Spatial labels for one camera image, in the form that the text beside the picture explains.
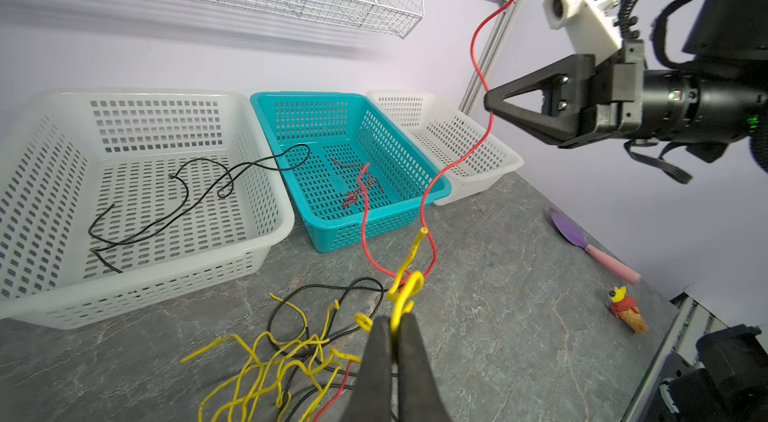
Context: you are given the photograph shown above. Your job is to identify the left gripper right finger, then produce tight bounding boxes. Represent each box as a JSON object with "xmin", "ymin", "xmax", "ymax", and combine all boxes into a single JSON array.
[{"xmin": 397, "ymin": 313, "xmax": 450, "ymax": 422}]

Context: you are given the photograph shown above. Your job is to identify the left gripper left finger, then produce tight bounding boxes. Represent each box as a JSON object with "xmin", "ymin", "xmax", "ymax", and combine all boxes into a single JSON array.
[{"xmin": 341, "ymin": 316, "xmax": 393, "ymax": 422}]

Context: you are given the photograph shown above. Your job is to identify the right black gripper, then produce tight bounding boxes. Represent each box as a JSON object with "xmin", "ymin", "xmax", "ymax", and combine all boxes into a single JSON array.
[{"xmin": 484, "ymin": 0, "xmax": 767, "ymax": 173}]

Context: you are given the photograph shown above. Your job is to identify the red yellow black cables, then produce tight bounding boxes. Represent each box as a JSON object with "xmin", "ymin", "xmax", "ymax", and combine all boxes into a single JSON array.
[{"xmin": 179, "ymin": 226, "xmax": 430, "ymax": 422}]

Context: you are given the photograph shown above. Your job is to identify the red cable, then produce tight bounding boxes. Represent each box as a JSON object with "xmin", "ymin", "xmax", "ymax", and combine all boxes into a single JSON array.
[
  {"xmin": 329, "ymin": 156, "xmax": 385, "ymax": 210},
  {"xmin": 359, "ymin": 0, "xmax": 526, "ymax": 279}
]

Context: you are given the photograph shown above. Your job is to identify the black cable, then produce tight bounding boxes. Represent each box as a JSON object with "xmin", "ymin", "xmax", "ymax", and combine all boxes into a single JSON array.
[{"xmin": 88, "ymin": 142, "xmax": 312, "ymax": 274}]

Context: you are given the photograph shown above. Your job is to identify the right white plastic basket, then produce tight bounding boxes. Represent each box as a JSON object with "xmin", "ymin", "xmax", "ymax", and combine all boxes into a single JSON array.
[{"xmin": 367, "ymin": 90, "xmax": 524, "ymax": 205}]

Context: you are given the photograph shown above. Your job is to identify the white plastic basket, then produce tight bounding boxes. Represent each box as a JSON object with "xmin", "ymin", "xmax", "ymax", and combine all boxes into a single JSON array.
[
  {"xmin": 1, "ymin": 90, "xmax": 295, "ymax": 330},
  {"xmin": 367, "ymin": 90, "xmax": 524, "ymax": 205}
]

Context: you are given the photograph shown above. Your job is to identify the purple plastic spoon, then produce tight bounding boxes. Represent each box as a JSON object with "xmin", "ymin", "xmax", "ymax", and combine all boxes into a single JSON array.
[{"xmin": 549, "ymin": 208, "xmax": 642, "ymax": 285}]

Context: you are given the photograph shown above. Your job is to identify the toy ice cream cone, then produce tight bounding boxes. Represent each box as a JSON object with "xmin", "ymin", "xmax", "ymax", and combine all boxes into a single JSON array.
[{"xmin": 608, "ymin": 287, "xmax": 649, "ymax": 334}]

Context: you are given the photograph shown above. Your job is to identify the teal plastic basket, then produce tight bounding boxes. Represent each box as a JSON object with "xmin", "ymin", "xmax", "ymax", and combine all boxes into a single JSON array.
[{"xmin": 250, "ymin": 92, "xmax": 451, "ymax": 253}]

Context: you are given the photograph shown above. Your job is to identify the left white plastic basket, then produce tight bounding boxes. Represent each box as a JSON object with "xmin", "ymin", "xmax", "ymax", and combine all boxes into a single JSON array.
[{"xmin": 1, "ymin": 90, "xmax": 295, "ymax": 330}]

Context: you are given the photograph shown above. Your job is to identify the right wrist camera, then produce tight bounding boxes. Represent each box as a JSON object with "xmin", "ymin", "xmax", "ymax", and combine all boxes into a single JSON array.
[{"xmin": 543, "ymin": 0, "xmax": 622, "ymax": 66}]

